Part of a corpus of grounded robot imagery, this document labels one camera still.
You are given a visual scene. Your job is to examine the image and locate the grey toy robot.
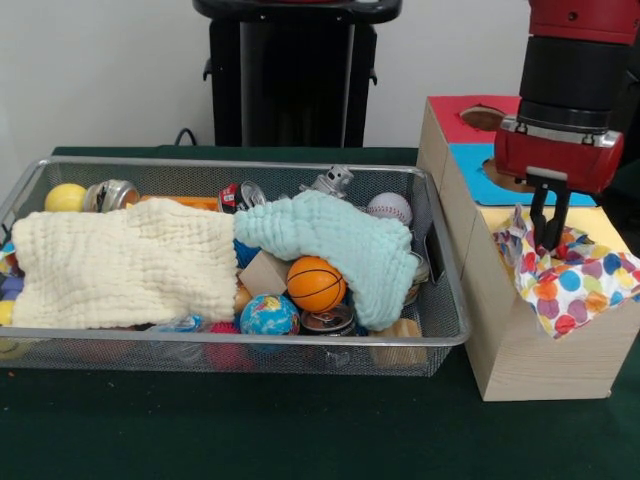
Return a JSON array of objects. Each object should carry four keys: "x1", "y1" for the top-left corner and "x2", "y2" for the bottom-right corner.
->
[{"x1": 300, "y1": 165, "x2": 354, "y2": 201}]

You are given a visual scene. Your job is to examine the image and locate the shallow clear mesh bin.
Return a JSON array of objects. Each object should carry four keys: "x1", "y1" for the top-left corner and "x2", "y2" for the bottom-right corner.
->
[{"x1": 0, "y1": 155, "x2": 471, "y2": 378}]

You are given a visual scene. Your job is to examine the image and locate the blue globe ball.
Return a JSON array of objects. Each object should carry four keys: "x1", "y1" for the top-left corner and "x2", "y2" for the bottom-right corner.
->
[{"x1": 239, "y1": 293, "x2": 300, "y2": 337}]

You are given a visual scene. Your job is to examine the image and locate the yellow ball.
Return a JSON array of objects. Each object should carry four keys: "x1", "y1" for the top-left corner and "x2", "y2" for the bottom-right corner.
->
[{"x1": 44, "y1": 183, "x2": 89, "y2": 213}]

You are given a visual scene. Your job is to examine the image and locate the crushed silver drink can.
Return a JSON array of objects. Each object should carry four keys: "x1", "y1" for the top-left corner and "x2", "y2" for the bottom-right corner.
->
[{"x1": 83, "y1": 179, "x2": 141, "y2": 215}]

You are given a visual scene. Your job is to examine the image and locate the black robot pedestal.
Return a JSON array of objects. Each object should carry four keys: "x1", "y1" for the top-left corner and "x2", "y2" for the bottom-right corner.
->
[{"x1": 193, "y1": 0, "x2": 401, "y2": 149}]

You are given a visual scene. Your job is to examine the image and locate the plain wooden block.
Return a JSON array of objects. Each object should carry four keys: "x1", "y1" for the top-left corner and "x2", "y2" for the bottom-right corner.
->
[{"x1": 237, "y1": 250, "x2": 291, "y2": 298}]

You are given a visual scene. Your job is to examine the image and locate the wooden box with three holes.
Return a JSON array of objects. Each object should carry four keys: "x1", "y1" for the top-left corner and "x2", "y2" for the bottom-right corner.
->
[{"x1": 417, "y1": 95, "x2": 640, "y2": 401}]

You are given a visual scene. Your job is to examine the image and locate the orange toy basketball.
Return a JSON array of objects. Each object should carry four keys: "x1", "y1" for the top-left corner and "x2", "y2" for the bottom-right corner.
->
[{"x1": 286, "y1": 256, "x2": 348, "y2": 314}]

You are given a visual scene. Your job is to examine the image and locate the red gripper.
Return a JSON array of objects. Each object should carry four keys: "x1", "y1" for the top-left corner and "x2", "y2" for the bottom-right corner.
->
[{"x1": 493, "y1": 117, "x2": 625, "y2": 251}]

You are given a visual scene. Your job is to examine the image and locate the mint waffle cloth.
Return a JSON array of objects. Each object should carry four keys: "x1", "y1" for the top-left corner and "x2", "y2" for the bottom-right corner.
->
[{"x1": 233, "y1": 190, "x2": 419, "y2": 329}]

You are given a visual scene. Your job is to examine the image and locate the white baseball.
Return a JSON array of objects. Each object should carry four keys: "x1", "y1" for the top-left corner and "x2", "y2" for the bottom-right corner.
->
[{"x1": 366, "y1": 192, "x2": 413, "y2": 229}]

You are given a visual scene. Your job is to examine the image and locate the cream waffle cloth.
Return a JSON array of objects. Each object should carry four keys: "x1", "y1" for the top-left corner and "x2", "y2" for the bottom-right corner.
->
[{"x1": 10, "y1": 197, "x2": 241, "y2": 331}]

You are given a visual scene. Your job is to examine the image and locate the multicoloured patterned cloth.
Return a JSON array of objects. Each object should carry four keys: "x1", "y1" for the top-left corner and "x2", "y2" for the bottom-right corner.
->
[{"x1": 493, "y1": 205, "x2": 640, "y2": 339}]

